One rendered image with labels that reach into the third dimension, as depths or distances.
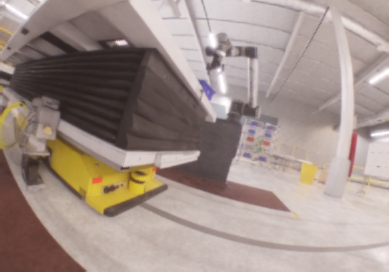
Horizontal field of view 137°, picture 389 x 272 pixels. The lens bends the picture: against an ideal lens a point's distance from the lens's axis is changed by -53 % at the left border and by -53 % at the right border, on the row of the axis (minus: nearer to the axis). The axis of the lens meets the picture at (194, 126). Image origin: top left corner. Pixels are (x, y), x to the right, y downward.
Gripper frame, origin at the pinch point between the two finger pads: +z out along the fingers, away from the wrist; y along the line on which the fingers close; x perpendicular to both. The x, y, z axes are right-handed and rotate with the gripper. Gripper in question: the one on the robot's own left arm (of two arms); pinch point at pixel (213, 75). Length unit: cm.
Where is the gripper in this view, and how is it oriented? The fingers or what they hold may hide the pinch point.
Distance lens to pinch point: 124.8
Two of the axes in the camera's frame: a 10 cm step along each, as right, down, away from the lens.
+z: -2.7, 9.6, -0.8
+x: -4.4, -1.9, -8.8
